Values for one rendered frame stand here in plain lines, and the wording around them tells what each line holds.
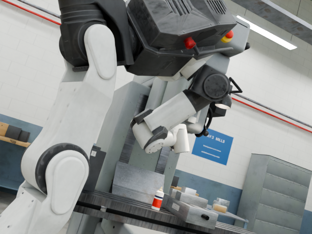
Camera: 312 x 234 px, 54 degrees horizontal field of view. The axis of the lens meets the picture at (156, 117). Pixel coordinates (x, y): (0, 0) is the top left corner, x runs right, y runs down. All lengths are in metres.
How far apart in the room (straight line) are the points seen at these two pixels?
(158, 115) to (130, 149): 0.85
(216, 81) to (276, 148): 6.62
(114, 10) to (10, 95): 4.86
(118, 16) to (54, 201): 0.51
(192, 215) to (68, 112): 0.80
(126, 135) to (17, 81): 4.03
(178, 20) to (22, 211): 0.65
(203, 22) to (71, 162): 0.54
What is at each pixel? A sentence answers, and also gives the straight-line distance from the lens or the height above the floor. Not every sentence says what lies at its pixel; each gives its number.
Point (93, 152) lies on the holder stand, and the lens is 1.40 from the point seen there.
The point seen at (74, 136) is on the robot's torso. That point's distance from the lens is 0.83.
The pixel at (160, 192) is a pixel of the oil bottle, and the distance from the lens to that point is 1.47.
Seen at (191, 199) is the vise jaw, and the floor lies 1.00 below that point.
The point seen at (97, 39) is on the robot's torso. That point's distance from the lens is 0.82.
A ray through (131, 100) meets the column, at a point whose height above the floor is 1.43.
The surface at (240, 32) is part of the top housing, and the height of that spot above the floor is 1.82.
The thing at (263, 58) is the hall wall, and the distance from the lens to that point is 7.56.
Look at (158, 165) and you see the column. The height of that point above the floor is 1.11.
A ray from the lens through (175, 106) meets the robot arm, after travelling 1.02.
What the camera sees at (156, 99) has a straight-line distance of 1.64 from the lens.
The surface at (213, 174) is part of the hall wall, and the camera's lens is 6.62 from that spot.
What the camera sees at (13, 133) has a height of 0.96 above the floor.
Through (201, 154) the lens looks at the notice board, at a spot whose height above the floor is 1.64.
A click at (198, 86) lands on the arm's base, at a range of 0.99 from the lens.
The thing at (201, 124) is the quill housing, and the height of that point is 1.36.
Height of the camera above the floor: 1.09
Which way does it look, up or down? 9 degrees up
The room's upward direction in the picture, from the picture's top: 17 degrees clockwise
